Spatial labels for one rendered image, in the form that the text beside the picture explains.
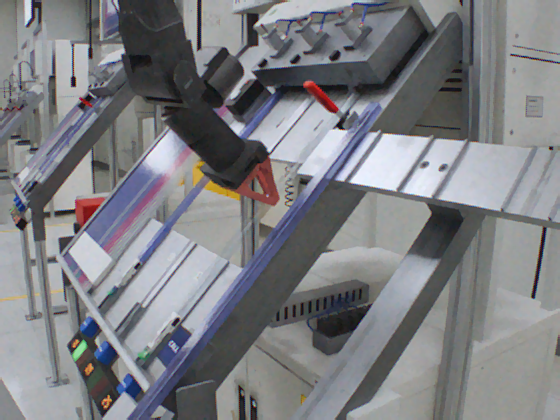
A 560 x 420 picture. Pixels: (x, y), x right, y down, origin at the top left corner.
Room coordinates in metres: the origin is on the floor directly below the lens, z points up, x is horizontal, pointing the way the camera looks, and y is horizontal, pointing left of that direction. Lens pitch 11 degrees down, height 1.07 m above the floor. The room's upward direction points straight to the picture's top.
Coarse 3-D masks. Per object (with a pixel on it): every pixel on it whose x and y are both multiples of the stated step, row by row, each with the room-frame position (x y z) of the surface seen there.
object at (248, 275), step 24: (360, 120) 0.58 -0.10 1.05; (336, 168) 0.55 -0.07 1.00; (312, 192) 0.53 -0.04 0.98; (288, 216) 0.52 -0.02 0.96; (264, 264) 0.49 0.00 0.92; (240, 288) 0.47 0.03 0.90; (216, 312) 0.46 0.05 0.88; (192, 336) 0.45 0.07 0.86; (192, 360) 0.44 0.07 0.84; (168, 384) 0.43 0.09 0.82; (144, 408) 0.41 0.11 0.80
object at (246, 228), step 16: (352, 96) 0.82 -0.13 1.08; (320, 128) 0.80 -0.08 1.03; (304, 160) 0.77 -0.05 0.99; (288, 176) 0.76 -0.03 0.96; (256, 208) 0.74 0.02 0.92; (256, 224) 0.73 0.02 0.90; (240, 240) 0.72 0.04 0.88; (224, 256) 0.70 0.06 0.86; (208, 272) 0.70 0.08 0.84; (192, 288) 0.69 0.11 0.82; (192, 304) 0.68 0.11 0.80; (144, 352) 0.64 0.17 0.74
